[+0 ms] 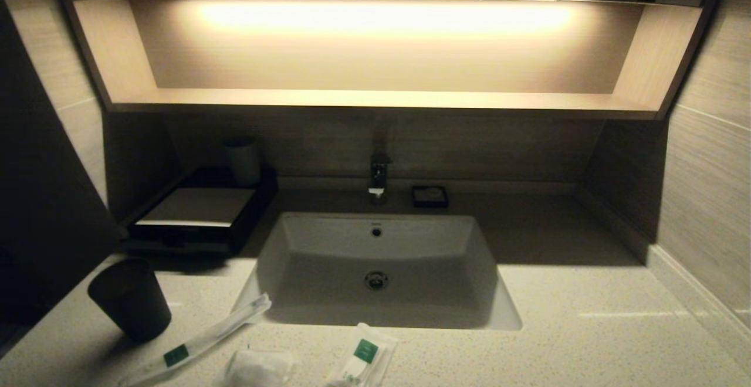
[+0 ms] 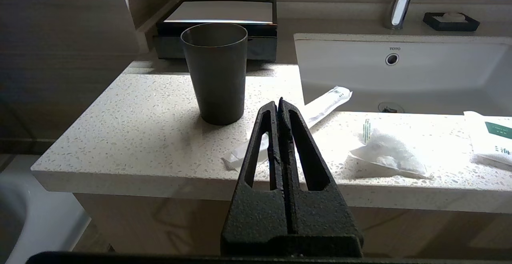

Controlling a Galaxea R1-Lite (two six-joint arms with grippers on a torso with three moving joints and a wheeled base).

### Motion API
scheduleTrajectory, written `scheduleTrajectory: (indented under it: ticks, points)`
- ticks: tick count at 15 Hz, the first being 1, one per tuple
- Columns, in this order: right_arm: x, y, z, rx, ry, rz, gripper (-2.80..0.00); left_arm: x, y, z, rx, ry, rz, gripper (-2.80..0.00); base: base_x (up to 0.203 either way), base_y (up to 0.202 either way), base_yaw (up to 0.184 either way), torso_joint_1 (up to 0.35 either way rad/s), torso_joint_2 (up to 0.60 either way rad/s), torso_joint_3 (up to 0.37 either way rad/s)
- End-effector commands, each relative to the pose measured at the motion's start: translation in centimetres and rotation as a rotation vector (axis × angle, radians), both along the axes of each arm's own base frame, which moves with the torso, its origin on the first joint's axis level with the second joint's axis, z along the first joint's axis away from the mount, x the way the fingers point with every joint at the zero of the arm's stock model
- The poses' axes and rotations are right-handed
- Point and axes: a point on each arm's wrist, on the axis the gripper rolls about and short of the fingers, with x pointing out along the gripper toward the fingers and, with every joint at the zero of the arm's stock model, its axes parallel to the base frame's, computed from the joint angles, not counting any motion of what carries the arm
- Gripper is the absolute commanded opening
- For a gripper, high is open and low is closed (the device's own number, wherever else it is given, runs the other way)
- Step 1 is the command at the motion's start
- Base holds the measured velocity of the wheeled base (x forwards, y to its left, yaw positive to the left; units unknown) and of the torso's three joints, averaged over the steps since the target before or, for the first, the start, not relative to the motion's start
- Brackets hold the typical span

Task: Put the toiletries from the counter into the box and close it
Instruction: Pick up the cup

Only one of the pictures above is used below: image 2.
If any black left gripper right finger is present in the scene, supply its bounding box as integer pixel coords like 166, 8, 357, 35
279, 98, 364, 257

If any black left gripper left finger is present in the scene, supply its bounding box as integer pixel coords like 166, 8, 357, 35
221, 101, 288, 256

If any dark grey tumbler cup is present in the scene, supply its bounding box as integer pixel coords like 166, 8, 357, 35
180, 22, 248, 126

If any black amenity tray box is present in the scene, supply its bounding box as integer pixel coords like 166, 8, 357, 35
153, 0, 278, 62

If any crumpled white shower cap packet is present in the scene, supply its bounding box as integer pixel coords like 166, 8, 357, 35
349, 119, 432, 178

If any wooden vanity cabinet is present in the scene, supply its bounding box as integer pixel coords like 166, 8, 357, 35
74, 194, 512, 260

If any long white toothbrush packet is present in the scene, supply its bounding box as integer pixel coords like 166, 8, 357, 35
221, 86, 353, 172

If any metal sink drain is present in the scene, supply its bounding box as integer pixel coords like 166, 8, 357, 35
378, 102, 404, 114

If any white ceramic sink basin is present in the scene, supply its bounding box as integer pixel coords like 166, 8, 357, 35
293, 33, 512, 116

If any white comb packet green label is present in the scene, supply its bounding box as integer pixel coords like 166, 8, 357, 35
464, 111, 512, 171

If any chrome faucet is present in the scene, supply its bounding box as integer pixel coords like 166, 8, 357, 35
384, 0, 440, 30

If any white toilet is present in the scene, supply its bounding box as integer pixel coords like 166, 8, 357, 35
0, 154, 90, 264

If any black soap dish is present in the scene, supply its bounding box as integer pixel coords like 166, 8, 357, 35
423, 12, 480, 32

